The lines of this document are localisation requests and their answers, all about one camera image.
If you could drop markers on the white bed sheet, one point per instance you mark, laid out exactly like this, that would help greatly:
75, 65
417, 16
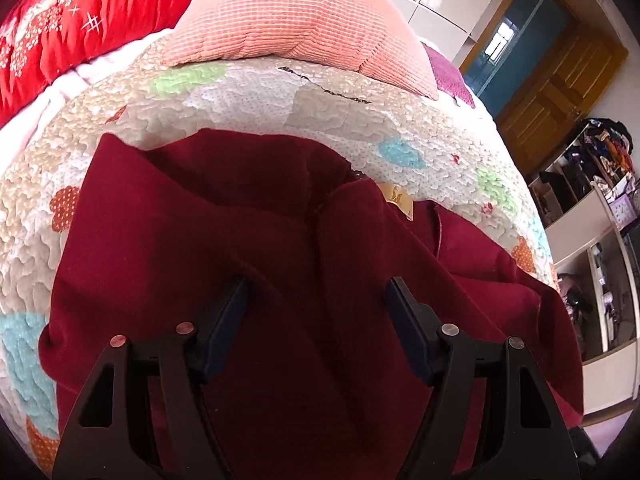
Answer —
30, 120

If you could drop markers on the dark red garment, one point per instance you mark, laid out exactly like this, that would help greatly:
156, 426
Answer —
250, 240

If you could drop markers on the heart-patterned quilted bedspread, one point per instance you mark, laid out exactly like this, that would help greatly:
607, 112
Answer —
300, 105

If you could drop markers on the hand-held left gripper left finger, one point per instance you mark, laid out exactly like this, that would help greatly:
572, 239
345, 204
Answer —
227, 330

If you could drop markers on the pink textured pillow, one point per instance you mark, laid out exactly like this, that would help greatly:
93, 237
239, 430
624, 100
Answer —
300, 15

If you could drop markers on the white shelf unit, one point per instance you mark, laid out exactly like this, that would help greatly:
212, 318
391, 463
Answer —
595, 240

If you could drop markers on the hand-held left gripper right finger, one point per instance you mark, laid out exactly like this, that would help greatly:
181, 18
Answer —
410, 330

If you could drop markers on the purple cloth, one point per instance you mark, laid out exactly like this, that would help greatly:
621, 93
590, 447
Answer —
450, 77

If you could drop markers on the blue door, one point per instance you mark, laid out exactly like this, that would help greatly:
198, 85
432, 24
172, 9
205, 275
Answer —
525, 45

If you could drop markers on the wooden door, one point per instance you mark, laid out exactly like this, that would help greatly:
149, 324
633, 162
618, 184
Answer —
560, 95

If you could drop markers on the red snowflake-print quilt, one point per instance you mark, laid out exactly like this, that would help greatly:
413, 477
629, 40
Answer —
60, 35

